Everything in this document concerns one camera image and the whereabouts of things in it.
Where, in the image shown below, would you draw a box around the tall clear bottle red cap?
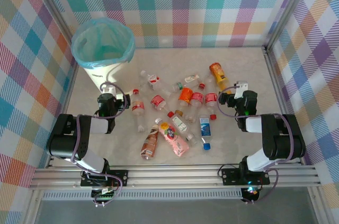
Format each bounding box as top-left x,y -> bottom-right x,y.
131,88 -> 148,132

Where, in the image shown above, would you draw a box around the small clear bottle red cap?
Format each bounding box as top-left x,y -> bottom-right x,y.
198,74 -> 214,90

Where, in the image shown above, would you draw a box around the orange bottle with yellow cap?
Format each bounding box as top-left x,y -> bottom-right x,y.
208,62 -> 233,95

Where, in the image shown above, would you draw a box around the crushed red label bottle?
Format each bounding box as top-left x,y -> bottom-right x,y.
150,94 -> 171,111

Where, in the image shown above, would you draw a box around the white red label bottle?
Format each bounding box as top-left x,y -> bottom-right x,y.
139,69 -> 173,98

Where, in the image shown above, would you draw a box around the small white label bottle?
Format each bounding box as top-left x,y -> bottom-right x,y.
172,74 -> 201,92

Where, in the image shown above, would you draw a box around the orange label clear bottle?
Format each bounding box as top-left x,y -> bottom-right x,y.
174,87 -> 194,117

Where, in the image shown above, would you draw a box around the green label clear bottle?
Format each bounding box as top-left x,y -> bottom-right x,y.
166,111 -> 199,147

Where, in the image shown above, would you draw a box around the pink label drink bottle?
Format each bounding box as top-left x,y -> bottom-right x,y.
155,117 -> 190,158

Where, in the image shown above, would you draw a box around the cream plastic waste bin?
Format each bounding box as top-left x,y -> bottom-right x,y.
83,58 -> 135,95

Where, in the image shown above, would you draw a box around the blue plastic bin liner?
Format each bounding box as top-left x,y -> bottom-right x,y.
70,18 -> 136,69

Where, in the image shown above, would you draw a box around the blue label water bottle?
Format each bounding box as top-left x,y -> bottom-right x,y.
199,114 -> 213,151

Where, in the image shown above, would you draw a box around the brown coffee drink bottle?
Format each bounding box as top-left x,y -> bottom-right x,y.
140,124 -> 160,160

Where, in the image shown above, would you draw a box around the electronics box lit LED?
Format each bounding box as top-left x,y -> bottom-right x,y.
240,185 -> 261,203

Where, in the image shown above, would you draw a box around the electronics board green terminals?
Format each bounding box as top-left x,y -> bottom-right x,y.
91,187 -> 118,205

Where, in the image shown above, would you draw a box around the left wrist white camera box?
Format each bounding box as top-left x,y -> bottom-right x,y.
101,87 -> 118,100

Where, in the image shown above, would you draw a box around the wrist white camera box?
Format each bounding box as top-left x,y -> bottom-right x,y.
234,80 -> 249,100
101,87 -> 118,100

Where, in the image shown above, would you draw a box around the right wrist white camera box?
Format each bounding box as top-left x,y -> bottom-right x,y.
234,80 -> 249,100

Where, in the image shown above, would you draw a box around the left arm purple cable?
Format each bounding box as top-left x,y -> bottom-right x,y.
71,82 -> 127,208

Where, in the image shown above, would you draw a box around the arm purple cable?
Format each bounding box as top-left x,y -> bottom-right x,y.
71,82 -> 127,208
217,85 -> 295,205

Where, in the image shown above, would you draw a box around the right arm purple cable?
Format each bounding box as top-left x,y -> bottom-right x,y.
217,85 -> 295,205

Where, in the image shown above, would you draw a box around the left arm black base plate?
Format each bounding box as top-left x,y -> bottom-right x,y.
80,169 -> 130,188

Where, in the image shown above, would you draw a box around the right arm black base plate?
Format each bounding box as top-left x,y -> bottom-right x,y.
220,168 -> 271,185

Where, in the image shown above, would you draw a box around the long aluminium mounting rail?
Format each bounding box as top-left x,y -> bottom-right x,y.
28,165 -> 323,191

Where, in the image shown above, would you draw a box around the grey slotted cable duct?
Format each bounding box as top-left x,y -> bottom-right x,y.
41,191 -> 245,200

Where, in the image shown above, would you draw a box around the aluminium frame leg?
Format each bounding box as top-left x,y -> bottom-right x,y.
23,189 -> 44,224
308,186 -> 328,224

